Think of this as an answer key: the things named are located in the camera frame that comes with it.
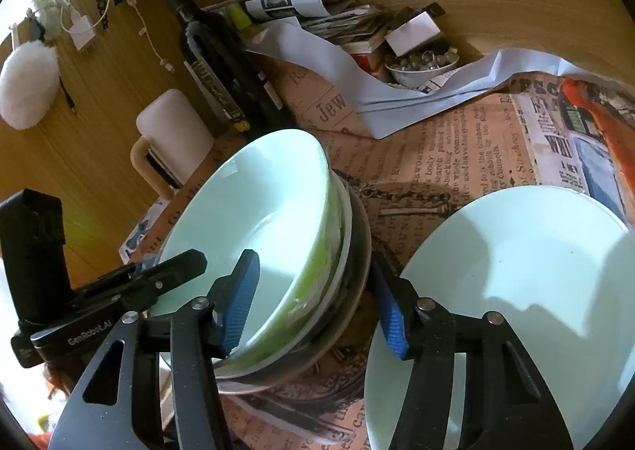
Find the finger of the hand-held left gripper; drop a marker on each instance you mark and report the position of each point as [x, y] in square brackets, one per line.
[168, 271]

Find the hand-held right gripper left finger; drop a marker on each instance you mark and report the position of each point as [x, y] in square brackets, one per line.
[243, 301]

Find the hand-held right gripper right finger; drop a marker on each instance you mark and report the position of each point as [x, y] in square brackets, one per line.
[394, 326]

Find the pink bowl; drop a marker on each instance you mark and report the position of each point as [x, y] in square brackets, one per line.
[365, 251]

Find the green bowl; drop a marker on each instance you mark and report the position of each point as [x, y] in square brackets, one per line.
[238, 202]

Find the white dotted bowl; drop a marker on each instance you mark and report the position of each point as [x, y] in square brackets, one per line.
[346, 231]

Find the mint green plate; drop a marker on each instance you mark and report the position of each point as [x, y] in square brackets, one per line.
[521, 256]

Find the cream mug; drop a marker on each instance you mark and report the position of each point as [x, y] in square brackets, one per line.
[173, 127]

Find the white pompom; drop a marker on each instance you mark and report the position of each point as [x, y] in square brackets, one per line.
[27, 82]

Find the newsprint tablecloth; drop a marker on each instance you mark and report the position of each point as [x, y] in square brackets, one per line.
[446, 152]

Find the dark wine bottle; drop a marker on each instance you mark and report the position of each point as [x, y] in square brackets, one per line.
[218, 58]

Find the white charger adapter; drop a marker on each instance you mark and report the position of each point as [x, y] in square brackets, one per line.
[83, 34]

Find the white fluffy headband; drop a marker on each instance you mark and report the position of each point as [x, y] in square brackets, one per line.
[44, 8]

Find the pile of papers and magazines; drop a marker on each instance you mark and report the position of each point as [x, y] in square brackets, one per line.
[347, 77]

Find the small bowl of trinkets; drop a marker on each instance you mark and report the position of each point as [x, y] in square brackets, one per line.
[421, 67]

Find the small white box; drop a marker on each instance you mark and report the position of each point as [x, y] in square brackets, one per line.
[411, 33]

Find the stack of newspapers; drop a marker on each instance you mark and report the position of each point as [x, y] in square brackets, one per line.
[317, 13]

